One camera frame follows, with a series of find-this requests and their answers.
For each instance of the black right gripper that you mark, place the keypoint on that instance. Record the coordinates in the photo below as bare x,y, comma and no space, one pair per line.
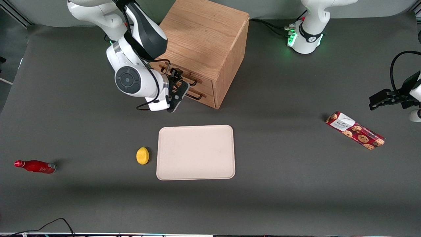
173,78

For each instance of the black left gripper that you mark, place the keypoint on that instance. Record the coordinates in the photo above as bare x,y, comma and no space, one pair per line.
397,97

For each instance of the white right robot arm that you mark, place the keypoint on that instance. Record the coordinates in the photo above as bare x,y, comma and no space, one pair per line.
131,79

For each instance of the wooden drawer cabinet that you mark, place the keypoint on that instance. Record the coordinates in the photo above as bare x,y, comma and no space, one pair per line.
204,33

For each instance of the red tartan cookie box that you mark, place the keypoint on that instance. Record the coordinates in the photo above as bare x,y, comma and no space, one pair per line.
357,131

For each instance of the beige rectangular tray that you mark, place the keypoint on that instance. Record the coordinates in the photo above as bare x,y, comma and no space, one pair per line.
195,153

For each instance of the yellow lemon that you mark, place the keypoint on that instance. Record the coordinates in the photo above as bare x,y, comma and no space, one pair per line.
142,156

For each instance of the red drink bottle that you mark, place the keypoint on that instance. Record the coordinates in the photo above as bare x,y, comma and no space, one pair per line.
36,166

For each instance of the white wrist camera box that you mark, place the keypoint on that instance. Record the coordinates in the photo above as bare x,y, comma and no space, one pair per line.
158,105

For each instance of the grey metal frame rail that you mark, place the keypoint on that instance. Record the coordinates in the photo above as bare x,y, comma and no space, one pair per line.
16,14

